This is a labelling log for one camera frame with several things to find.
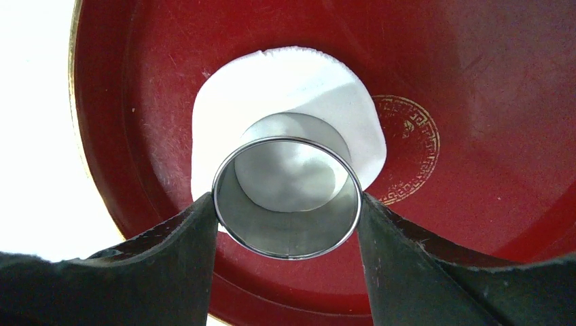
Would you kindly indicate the small metal cup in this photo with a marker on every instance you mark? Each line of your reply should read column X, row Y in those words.
column 288, row 190

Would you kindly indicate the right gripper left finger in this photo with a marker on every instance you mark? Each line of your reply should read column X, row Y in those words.
column 162, row 276

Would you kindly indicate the white dough ball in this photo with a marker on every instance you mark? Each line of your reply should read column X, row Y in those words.
column 290, row 91

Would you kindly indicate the round red plate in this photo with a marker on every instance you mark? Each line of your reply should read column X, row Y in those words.
column 476, row 100

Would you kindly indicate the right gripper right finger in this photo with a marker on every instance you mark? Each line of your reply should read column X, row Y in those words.
column 415, row 277

